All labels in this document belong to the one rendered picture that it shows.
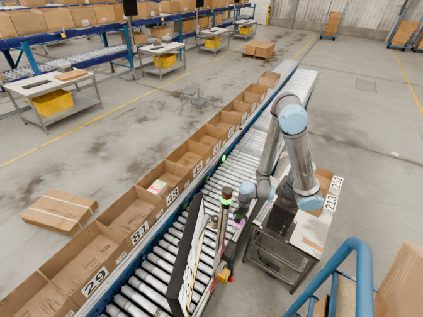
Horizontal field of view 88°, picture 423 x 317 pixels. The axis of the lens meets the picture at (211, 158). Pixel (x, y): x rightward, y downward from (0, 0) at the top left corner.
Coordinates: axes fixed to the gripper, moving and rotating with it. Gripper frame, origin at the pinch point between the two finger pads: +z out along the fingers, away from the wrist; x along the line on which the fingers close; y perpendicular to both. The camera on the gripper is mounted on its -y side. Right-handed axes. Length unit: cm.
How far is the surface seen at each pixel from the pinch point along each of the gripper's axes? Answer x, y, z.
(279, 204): -20.8, 29.4, -2.7
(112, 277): 56, -67, 16
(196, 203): 14, -35, -50
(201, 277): 9.8, -34.5, 30.0
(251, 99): 73, 224, 10
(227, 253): -3.3, -26.3, -3.6
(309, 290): -40, -49, -54
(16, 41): 506, 129, -28
